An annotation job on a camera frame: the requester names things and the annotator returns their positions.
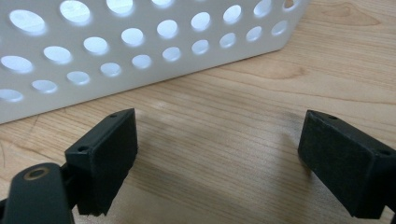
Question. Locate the white perforated plastic basket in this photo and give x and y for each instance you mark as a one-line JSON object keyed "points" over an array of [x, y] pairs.
{"points": [[155, 71]]}

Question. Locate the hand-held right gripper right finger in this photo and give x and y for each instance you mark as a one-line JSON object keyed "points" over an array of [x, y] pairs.
{"points": [[345, 168]]}

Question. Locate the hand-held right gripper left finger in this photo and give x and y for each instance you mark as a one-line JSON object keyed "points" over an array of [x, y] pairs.
{"points": [[106, 161]]}

